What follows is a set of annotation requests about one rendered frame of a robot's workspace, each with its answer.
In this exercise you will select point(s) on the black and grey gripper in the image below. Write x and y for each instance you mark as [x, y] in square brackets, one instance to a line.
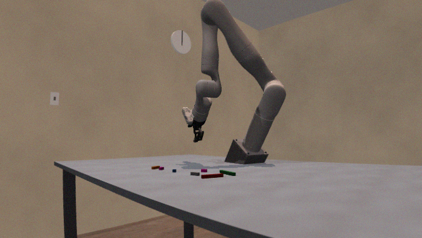
[197, 126]

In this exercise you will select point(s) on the red rod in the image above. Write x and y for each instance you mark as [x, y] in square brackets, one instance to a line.
[212, 176]

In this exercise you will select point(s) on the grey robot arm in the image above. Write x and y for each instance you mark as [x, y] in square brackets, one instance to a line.
[249, 58]

